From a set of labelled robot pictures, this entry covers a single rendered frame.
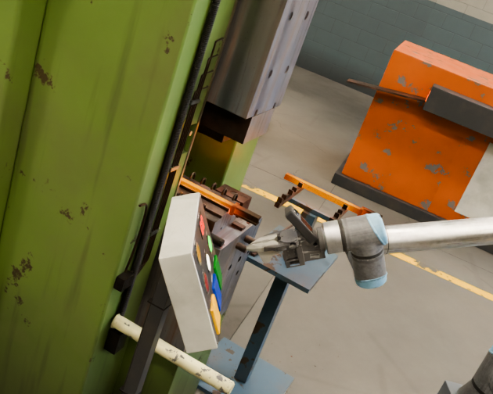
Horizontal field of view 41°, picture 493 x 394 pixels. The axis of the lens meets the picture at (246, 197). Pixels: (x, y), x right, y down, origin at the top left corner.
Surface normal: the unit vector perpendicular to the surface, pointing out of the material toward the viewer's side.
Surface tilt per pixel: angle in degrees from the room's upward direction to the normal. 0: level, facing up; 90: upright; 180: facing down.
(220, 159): 90
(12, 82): 90
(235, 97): 90
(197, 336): 90
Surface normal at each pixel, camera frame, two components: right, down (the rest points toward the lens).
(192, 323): 0.01, 0.42
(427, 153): -0.32, 0.30
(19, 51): 0.86, 0.43
